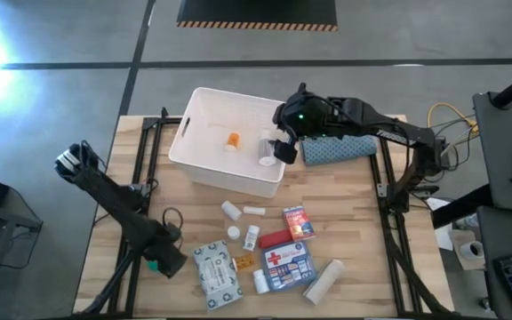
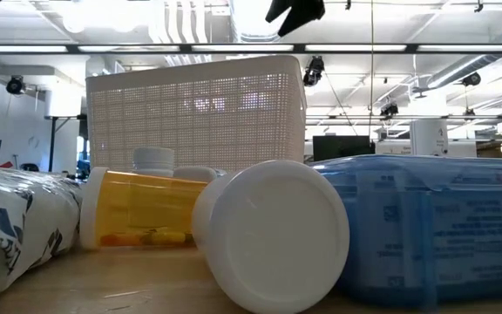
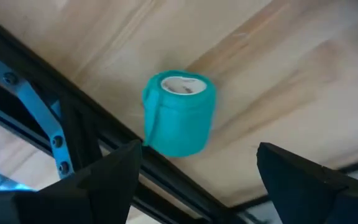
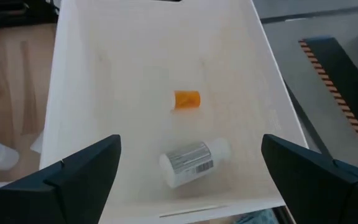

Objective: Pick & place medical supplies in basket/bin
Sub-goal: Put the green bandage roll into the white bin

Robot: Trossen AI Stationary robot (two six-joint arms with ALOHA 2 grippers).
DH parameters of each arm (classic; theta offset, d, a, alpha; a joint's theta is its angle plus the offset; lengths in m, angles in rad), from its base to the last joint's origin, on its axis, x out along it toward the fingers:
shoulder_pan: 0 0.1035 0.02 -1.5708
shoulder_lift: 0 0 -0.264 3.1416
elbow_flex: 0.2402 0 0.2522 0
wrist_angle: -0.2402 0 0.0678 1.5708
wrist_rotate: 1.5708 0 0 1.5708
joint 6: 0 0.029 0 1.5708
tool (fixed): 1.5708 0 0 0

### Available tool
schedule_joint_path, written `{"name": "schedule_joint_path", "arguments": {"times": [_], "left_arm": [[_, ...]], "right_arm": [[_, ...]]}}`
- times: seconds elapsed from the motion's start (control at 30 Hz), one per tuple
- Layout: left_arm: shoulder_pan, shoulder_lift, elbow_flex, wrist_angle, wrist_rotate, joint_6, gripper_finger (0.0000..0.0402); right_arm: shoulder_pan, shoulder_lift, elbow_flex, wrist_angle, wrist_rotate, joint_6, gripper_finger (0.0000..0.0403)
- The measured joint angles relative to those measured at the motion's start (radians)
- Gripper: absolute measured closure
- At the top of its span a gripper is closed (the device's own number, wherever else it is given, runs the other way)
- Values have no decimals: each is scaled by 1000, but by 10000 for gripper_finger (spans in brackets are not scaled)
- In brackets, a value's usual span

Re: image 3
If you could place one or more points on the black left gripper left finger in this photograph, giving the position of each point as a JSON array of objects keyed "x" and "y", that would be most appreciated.
[{"x": 73, "y": 199}]

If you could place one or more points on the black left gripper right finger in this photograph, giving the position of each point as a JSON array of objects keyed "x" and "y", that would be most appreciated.
[{"x": 315, "y": 196}]

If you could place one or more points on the teal bandage roll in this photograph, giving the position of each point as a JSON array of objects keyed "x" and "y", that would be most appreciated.
[{"x": 179, "y": 118}]

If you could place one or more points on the blue metal frame bracket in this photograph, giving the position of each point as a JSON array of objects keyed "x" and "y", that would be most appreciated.
[{"x": 39, "y": 105}]

